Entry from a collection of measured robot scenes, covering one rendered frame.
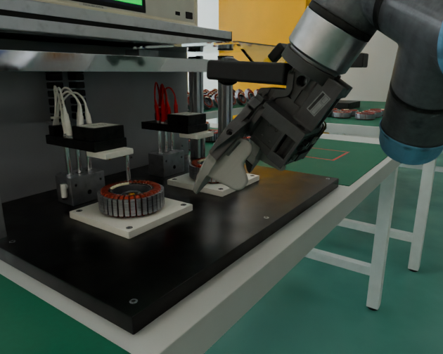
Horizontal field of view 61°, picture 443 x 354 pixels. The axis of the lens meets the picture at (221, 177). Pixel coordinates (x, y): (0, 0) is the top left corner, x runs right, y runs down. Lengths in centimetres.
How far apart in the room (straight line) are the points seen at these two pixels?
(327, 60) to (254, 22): 413
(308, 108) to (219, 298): 25
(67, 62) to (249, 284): 46
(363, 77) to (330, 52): 552
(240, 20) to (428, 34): 431
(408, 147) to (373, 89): 545
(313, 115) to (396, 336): 141
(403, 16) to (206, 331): 37
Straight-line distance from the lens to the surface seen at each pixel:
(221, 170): 45
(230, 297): 48
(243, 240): 56
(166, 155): 89
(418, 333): 181
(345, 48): 42
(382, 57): 589
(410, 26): 37
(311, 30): 42
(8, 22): 66
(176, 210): 65
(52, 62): 68
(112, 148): 68
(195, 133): 83
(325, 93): 43
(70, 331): 45
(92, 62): 72
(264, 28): 447
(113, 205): 62
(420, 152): 47
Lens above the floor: 101
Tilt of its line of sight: 16 degrees down
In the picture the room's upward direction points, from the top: straight up
